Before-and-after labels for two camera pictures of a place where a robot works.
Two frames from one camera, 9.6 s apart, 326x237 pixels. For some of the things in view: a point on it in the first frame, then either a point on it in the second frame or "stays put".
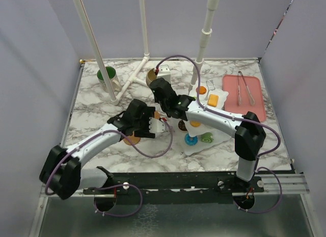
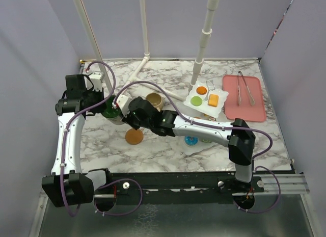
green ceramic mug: x=115 y=84 → x=111 y=111
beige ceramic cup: x=151 y=76 → x=156 y=100
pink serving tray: x=230 y=95 stays put
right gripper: x=165 y=81 → x=127 y=120
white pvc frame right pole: x=213 y=3 stays put
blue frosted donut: x=190 y=140 stays put
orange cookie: x=202 y=89 stays put
